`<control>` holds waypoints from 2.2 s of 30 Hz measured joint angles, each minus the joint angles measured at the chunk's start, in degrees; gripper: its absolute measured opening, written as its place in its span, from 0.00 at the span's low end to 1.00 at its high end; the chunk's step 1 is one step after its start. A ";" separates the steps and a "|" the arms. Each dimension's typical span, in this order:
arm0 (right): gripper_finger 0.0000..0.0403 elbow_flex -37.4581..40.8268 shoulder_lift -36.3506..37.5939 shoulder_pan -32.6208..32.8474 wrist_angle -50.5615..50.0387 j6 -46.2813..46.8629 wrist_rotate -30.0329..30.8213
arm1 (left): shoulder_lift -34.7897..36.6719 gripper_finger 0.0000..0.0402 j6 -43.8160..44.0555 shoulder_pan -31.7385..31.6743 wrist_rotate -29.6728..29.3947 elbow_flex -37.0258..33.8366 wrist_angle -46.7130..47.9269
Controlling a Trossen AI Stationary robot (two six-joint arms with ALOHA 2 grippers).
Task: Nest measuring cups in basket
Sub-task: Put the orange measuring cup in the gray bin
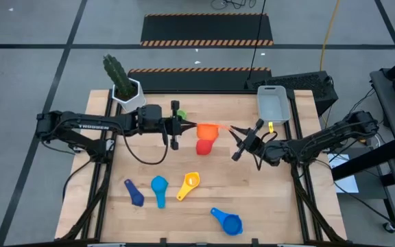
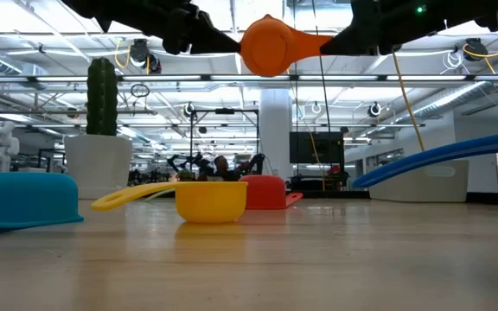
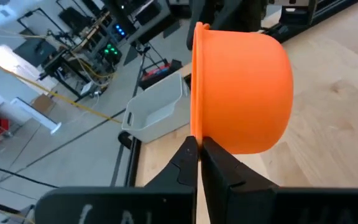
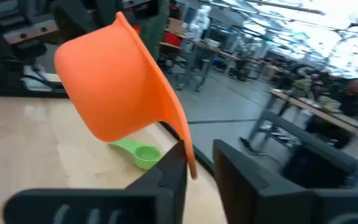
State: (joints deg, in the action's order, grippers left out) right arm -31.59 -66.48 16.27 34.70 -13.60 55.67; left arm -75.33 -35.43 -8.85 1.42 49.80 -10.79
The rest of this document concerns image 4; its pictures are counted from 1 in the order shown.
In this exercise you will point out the orange measuring cup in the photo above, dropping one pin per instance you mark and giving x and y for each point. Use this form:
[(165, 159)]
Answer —
[(110, 87)]

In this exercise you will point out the person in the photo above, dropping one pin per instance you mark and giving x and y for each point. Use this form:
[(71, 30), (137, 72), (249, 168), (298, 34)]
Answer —
[(353, 99)]

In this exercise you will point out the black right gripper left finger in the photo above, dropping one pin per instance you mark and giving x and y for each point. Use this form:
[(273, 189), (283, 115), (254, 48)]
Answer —
[(135, 205)]

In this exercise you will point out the white humanoid robot figure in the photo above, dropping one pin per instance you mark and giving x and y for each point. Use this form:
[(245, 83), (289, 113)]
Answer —
[(200, 18)]

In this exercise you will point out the long wooden table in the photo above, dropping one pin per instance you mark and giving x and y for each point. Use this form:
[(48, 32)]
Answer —
[(322, 113)]

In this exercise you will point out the green measuring cup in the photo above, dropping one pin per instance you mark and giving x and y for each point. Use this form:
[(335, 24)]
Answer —
[(145, 157)]

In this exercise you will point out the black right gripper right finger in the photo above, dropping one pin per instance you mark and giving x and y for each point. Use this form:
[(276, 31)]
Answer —
[(259, 205)]

